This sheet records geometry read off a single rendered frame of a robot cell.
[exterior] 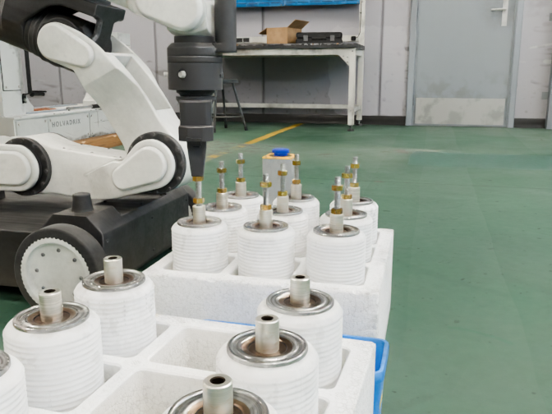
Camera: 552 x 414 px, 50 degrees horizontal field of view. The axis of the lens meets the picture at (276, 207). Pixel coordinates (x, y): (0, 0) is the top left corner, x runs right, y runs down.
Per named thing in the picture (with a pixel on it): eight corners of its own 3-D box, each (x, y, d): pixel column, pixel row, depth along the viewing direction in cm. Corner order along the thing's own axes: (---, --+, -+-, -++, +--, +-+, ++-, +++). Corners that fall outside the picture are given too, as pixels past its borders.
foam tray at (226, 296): (144, 372, 101) (140, 272, 97) (220, 292, 138) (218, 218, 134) (374, 402, 92) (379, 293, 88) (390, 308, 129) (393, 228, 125)
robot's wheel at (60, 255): (17, 317, 125) (7, 225, 120) (32, 308, 130) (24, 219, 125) (102, 327, 120) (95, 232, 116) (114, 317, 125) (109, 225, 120)
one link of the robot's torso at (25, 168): (-37, 193, 145) (-44, 139, 142) (17, 179, 164) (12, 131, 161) (36, 197, 140) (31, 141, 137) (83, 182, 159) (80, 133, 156)
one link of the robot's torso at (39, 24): (25, 57, 136) (35, 6, 133) (60, 58, 149) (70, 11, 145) (73, 76, 134) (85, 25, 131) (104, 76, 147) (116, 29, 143)
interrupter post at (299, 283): (286, 307, 65) (286, 279, 65) (292, 300, 67) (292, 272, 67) (307, 310, 65) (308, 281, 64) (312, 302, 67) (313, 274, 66)
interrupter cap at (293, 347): (213, 364, 53) (213, 356, 52) (243, 329, 60) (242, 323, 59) (296, 376, 50) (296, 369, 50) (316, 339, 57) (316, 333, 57)
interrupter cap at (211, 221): (203, 217, 107) (203, 213, 106) (230, 224, 101) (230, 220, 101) (168, 223, 102) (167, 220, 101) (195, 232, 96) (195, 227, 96)
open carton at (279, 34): (273, 47, 590) (273, 23, 585) (308, 46, 572) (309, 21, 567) (258, 45, 565) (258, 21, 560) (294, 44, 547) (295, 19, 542)
